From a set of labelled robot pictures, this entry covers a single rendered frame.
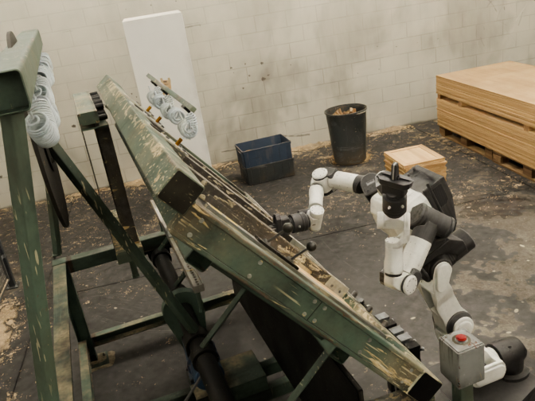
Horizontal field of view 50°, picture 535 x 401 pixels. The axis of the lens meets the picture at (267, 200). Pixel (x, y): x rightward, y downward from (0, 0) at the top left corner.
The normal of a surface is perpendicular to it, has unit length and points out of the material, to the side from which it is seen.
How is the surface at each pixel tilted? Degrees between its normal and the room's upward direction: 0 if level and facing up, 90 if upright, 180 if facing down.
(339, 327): 90
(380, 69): 90
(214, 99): 90
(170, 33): 90
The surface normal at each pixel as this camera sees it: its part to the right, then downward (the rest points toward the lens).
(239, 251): 0.34, 0.31
